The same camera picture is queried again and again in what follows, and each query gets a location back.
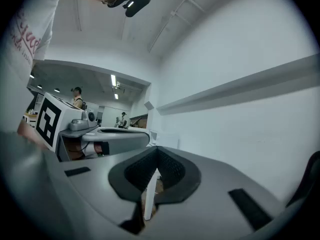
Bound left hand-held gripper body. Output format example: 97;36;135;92
34;91;99;163

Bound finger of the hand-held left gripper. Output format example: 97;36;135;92
81;126;151;157

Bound white desk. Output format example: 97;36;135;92
144;168;162;221

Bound person's left forearm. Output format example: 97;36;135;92
16;120;49;150

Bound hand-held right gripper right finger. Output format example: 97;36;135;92
149;145;288;240

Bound ceiling conduit pipe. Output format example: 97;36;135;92
148;0;204;54

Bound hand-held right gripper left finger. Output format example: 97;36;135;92
42;145;158;240

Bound person's white printed t-shirt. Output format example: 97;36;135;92
0;0;66;133

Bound black head camera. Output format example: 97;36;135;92
106;0;153;18

